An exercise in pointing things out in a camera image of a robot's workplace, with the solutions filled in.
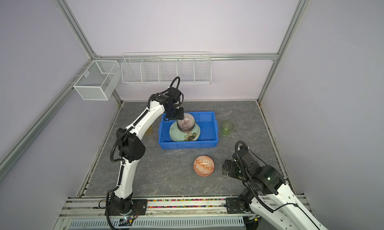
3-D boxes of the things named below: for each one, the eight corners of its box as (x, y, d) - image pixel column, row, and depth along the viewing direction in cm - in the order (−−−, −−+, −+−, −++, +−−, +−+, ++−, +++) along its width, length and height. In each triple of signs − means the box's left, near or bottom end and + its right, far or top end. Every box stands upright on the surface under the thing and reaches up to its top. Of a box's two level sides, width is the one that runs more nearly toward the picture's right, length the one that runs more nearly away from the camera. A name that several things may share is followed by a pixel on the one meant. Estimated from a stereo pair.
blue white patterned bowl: (193, 176, 85) (193, 174, 81) (193, 158, 92) (193, 155, 88) (214, 176, 85) (214, 174, 81) (213, 158, 92) (213, 155, 88)
